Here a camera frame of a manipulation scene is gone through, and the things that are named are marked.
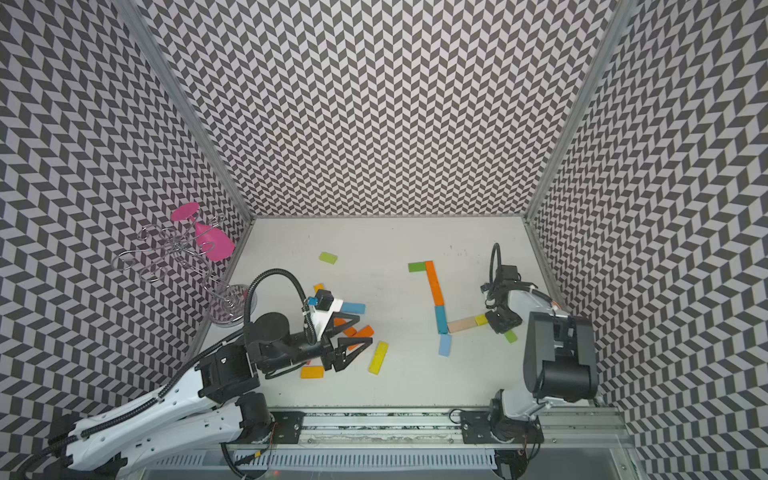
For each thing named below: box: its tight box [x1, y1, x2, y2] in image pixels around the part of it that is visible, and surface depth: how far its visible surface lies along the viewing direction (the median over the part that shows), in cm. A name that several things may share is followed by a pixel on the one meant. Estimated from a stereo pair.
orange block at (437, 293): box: [429, 280, 445, 306], surface depth 100 cm
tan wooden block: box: [448, 318, 477, 333], surface depth 92 cm
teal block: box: [434, 305, 449, 335], surface depth 95 cm
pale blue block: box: [438, 334, 452, 357], surface depth 90 cm
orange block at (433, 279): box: [425, 260, 443, 297], surface depth 104 cm
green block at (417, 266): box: [408, 261, 427, 273], surface depth 105 cm
